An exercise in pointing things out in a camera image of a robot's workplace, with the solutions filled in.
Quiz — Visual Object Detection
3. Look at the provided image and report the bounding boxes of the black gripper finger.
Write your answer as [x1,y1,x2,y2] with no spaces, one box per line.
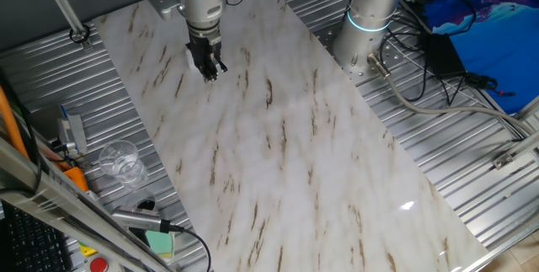
[209,46,229,75]
[194,52,218,84]

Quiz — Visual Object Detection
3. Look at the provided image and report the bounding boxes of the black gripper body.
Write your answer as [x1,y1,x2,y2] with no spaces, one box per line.
[185,22,223,62]

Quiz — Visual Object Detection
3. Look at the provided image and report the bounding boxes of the green yellow sponge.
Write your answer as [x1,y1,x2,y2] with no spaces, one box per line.
[145,229,176,260]

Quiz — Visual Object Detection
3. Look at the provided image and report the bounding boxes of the white marble pattern board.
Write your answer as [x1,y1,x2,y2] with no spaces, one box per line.
[91,0,490,272]

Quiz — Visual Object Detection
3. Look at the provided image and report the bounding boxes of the large clear glass cup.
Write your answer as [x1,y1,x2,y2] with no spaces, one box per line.
[98,139,149,189]

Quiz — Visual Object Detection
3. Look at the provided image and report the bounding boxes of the silver blue scale device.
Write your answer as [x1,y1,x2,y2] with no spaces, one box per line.
[56,104,88,157]

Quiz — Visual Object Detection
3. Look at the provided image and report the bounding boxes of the orange box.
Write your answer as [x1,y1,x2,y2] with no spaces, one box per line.
[62,166,90,193]

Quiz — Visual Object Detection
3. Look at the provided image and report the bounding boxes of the orange tube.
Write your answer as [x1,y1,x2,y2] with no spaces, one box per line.
[0,86,30,159]

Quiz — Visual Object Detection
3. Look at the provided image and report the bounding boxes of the grey box red button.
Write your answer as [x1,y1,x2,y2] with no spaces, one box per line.
[88,257,109,272]

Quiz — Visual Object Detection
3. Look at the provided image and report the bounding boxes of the black power adapter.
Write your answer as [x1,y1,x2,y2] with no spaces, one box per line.
[424,32,467,80]

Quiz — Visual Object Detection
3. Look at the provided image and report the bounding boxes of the black keyboard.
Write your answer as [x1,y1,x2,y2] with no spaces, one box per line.
[0,204,75,272]

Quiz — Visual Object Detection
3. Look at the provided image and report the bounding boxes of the blue poster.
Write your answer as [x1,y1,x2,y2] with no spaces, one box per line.
[420,0,539,115]

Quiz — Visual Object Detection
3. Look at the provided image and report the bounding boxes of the black rubber ring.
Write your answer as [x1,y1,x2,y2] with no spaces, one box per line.
[69,24,91,45]

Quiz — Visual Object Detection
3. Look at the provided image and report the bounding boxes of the aluminium frame post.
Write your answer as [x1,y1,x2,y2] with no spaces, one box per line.
[35,0,93,50]

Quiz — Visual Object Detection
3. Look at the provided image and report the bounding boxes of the silver exterior camera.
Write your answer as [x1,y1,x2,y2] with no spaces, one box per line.
[111,205,172,234]

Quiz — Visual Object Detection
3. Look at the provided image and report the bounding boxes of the black exterior camera cable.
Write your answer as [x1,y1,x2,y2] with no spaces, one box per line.
[162,220,211,272]

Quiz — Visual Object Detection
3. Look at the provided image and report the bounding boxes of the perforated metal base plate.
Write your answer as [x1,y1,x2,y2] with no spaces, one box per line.
[313,22,406,84]

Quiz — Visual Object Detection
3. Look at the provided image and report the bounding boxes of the aluminium frame beam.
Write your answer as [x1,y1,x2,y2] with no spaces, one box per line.
[0,136,178,272]

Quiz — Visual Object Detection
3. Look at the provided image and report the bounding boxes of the black looped cable bundle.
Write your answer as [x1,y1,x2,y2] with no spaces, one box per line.
[377,21,431,104]

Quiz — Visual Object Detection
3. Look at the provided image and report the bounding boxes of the thick grey robot cable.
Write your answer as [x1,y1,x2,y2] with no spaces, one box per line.
[366,52,536,138]

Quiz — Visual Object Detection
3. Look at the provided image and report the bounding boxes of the black adapter power cable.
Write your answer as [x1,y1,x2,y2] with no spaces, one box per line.
[462,72,517,97]

